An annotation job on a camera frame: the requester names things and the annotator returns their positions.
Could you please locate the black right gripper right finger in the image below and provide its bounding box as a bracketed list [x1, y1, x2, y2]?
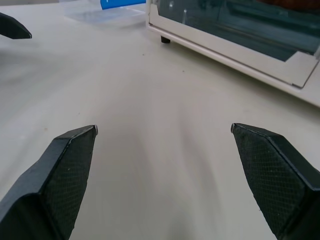
[230, 122, 320, 240]

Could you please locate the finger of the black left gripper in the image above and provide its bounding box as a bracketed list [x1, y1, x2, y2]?
[0, 12, 33, 40]

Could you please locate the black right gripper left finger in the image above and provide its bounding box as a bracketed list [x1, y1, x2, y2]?
[0, 124, 99, 240]

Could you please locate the blue container lid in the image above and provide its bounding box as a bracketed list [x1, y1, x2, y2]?
[100, 0, 147, 11]

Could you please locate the clear plastic container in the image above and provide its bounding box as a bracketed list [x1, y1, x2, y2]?
[59, 0, 148, 25]

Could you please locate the white toaster oven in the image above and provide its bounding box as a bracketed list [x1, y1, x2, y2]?
[145, 0, 320, 109]

